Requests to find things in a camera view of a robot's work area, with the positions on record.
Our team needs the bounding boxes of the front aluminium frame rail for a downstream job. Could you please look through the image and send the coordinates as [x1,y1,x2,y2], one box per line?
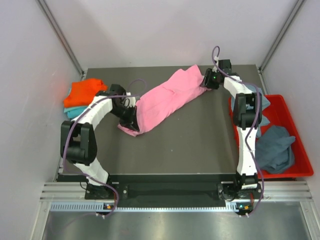
[40,181,313,202]

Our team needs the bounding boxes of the aluminium frame post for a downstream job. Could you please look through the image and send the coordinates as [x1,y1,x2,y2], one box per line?
[35,0,85,76]
[258,0,306,74]

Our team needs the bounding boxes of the folded orange t shirt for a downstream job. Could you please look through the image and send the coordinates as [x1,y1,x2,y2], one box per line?
[63,78,108,108]

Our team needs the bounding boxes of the grey-blue t shirt upper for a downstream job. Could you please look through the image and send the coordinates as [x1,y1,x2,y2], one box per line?
[231,84,271,139]

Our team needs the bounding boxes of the pink t shirt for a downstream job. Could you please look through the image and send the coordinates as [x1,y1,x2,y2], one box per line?
[118,65,208,137]

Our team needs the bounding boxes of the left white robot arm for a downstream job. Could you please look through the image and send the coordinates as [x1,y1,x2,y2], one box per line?
[60,84,139,200]

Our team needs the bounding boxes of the left aluminium frame post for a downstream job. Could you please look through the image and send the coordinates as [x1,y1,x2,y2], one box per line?
[35,0,85,76]

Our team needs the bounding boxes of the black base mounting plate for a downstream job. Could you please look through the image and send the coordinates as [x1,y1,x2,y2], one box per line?
[56,173,264,208]

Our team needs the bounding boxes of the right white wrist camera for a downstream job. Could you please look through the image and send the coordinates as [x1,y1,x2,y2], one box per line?
[212,56,219,72]

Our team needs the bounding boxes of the grey-blue t shirt lower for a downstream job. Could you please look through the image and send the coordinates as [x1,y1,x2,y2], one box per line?
[255,125,296,174]

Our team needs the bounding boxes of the right aluminium frame post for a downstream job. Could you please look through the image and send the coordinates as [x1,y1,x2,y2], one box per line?
[258,0,306,74]

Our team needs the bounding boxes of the folded teal t shirt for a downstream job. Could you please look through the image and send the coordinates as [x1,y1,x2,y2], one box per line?
[63,106,87,119]

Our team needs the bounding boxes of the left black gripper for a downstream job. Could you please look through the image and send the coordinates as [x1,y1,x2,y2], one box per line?
[109,104,139,133]

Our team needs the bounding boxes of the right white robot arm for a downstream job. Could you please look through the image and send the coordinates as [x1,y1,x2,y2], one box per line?
[201,56,262,198]

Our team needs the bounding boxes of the red plastic bin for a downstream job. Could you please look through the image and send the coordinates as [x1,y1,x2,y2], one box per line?
[227,94,314,180]

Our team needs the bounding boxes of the grey slotted cable duct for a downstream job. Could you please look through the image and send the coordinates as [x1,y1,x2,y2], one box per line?
[50,202,249,213]

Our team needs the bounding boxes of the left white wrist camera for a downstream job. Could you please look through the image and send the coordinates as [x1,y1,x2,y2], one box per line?
[123,92,136,108]

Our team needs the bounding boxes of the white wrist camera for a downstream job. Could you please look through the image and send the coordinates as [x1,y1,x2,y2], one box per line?
[212,56,219,72]
[123,92,136,108]

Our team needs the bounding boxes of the grey-blue t shirt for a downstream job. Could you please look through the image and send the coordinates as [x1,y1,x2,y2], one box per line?
[255,125,296,174]
[231,84,271,139]

